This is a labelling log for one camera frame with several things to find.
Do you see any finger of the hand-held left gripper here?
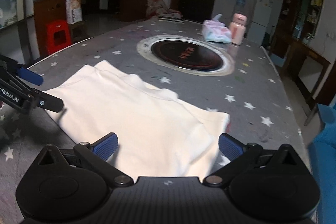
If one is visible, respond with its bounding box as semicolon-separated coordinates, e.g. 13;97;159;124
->
22;89;64;113
0;55;44;86

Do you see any blue sofa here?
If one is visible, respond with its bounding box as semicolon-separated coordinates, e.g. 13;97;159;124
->
307;105;336;224

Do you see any white soft tissue pack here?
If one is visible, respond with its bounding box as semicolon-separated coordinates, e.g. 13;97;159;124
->
204;26;233;43

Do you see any dark wooden side counter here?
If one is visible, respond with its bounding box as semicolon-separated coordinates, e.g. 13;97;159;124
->
270;38;331;126

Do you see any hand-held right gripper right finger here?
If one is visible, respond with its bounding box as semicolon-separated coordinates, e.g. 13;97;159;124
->
203;133;302;188

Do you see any pink thermos bottle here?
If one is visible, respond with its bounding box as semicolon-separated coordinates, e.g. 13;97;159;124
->
228;13;248;45

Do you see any grey star print tablecloth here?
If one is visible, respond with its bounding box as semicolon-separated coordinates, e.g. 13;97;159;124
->
0;18;309;224

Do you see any glass front display cabinet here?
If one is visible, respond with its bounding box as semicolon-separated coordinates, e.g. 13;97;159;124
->
0;0;80;56

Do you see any dark wooden display cabinet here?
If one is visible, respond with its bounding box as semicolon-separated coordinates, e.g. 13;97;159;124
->
270;0;326;62

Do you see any cream long sleeve shirt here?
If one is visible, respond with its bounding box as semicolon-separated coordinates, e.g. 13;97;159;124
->
42;60;231;177

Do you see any pink tissue box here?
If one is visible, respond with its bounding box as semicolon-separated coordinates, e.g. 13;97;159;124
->
203;14;224;30

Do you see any built-in round induction cooktop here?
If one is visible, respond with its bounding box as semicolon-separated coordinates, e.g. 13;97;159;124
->
136;34;235;77

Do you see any polka dot play tent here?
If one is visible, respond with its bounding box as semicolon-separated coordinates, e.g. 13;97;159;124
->
146;0;181;20

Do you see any small wooden stool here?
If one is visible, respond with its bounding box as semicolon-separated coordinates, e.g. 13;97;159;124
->
68;21;88;38

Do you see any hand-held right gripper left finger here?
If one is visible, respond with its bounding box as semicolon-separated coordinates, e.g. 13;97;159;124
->
31;132;134;188

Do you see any white refrigerator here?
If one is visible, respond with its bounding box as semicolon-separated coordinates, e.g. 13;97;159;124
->
247;0;273;46

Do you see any red plastic stool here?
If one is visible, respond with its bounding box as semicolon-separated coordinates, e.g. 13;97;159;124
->
45;20;72;55

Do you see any white printed bag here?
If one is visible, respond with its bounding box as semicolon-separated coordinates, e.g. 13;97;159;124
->
66;0;83;24

